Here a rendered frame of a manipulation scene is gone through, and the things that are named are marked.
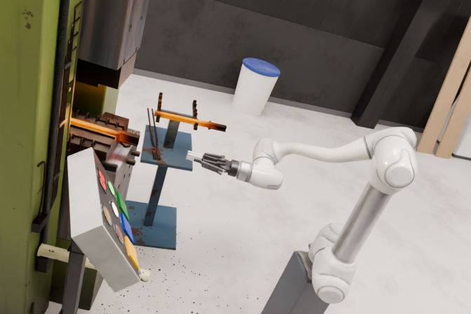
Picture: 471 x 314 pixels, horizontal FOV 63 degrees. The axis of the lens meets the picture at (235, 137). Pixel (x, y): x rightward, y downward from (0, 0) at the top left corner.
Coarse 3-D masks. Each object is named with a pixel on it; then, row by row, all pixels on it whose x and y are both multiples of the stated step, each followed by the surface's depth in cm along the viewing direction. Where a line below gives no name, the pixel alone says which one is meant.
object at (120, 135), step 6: (72, 120) 165; (78, 120) 166; (84, 126) 164; (90, 126) 165; (96, 126) 166; (108, 132) 165; (114, 132) 166; (120, 132) 166; (126, 132) 167; (120, 138) 167; (126, 138) 167; (132, 138) 167; (138, 138) 166; (132, 144) 168
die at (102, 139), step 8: (88, 120) 171; (72, 128) 162; (80, 128) 164; (88, 128) 164; (112, 128) 171; (120, 128) 173; (80, 136) 159; (88, 136) 161; (96, 136) 163; (104, 136) 165; (112, 136) 165; (72, 144) 156; (88, 144) 158; (96, 144) 160; (104, 144) 161; (112, 144) 163; (96, 152) 157; (104, 152) 157; (112, 152) 168; (104, 160) 159
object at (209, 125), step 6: (156, 114) 207; (162, 114) 208; (168, 114) 209; (174, 114) 211; (174, 120) 210; (180, 120) 210; (186, 120) 211; (192, 120) 212; (198, 120) 214; (204, 126) 214; (210, 126) 213; (216, 126) 216; (222, 126) 216
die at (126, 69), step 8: (80, 64) 140; (88, 64) 139; (96, 64) 139; (128, 64) 149; (80, 72) 141; (88, 72) 141; (96, 72) 141; (104, 72) 141; (112, 72) 140; (120, 72) 140; (128, 72) 153; (88, 80) 142; (96, 80) 142; (104, 80) 142; (112, 80) 142; (120, 80) 143
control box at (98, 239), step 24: (72, 168) 114; (96, 168) 114; (72, 192) 106; (96, 192) 104; (72, 216) 99; (96, 216) 98; (120, 216) 121; (96, 240) 97; (120, 240) 106; (96, 264) 102; (120, 264) 106; (120, 288) 111
